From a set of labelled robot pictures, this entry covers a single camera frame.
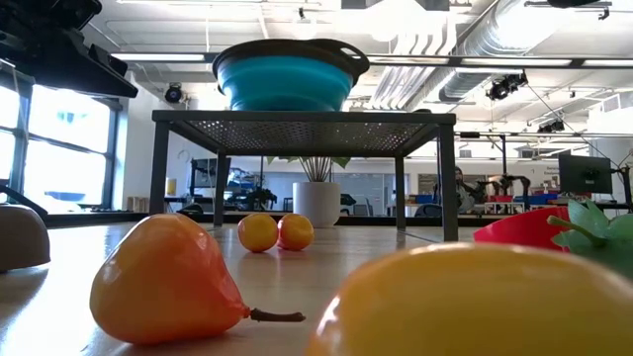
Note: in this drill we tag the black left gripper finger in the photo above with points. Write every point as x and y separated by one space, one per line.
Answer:
111 58
84 74

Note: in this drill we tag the brown toy kiwi half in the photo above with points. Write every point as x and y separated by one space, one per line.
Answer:
22 237

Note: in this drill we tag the blue collapsible colander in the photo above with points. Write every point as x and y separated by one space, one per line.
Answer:
287 81

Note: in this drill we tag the red toy apple half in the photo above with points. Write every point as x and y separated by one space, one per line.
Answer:
519 230

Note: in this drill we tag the red toy strawberry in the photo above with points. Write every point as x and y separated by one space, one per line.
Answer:
588 222

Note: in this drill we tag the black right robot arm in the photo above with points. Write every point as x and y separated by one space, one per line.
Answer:
573 2

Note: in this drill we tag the small orange toy fruit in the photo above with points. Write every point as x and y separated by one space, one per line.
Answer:
297 231
257 232

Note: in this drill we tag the black ceiling spotlight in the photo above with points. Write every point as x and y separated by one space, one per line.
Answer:
174 94
504 88

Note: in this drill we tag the yellow background container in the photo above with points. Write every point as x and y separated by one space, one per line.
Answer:
171 187

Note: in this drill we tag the grey perforated metal shelf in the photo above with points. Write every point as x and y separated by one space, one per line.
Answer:
304 117

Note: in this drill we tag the orange toy pear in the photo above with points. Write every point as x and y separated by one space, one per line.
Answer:
163 277
470 306

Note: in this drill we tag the green plant in white pot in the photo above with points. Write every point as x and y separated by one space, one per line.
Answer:
316 205

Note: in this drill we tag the person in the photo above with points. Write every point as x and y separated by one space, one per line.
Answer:
462 190

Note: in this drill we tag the black computer monitor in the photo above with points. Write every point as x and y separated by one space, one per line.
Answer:
586 173

